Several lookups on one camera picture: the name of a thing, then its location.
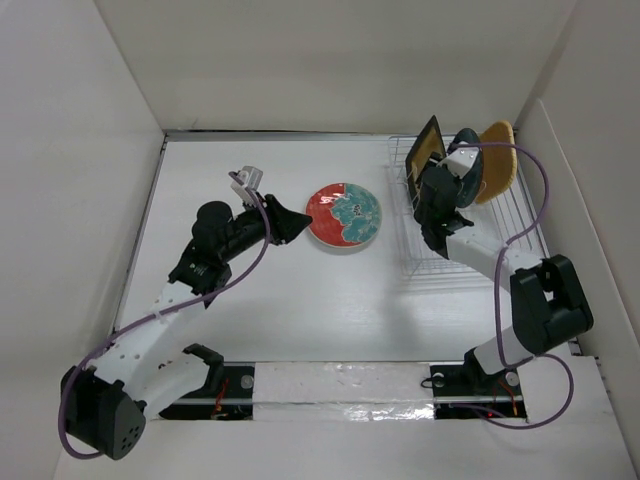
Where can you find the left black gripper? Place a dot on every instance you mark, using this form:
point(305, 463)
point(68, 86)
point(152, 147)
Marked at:
point(285, 224)

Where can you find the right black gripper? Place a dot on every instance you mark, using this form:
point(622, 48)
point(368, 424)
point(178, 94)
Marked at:
point(456, 179)

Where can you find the round dark teal plate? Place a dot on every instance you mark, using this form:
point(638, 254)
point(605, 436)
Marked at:
point(472, 180)

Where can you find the red and teal floral plate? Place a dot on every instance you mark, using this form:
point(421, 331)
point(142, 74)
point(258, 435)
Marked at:
point(344, 215)

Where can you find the black square plate yellow centre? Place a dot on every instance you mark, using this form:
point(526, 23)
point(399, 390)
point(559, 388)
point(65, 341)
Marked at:
point(427, 143)

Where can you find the orange woven bamboo plate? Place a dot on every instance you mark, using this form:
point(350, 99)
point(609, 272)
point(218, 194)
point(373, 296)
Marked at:
point(500, 163)

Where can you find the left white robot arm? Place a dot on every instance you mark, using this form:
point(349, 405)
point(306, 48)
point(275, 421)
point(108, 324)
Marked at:
point(140, 370)

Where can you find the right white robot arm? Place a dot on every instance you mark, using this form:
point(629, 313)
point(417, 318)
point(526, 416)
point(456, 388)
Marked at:
point(548, 304)

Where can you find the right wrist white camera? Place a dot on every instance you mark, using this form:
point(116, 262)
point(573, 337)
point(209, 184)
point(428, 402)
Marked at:
point(461, 161)

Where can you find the wrist white camera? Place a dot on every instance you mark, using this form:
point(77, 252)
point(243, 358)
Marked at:
point(245, 183)
point(461, 161)

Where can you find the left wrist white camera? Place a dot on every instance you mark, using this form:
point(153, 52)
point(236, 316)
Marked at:
point(245, 183)

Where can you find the white wire dish rack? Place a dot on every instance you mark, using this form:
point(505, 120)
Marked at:
point(471, 252)

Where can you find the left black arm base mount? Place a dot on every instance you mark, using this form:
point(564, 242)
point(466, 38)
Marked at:
point(226, 393)

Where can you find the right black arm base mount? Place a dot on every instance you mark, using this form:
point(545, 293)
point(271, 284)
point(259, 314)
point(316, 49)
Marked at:
point(462, 391)

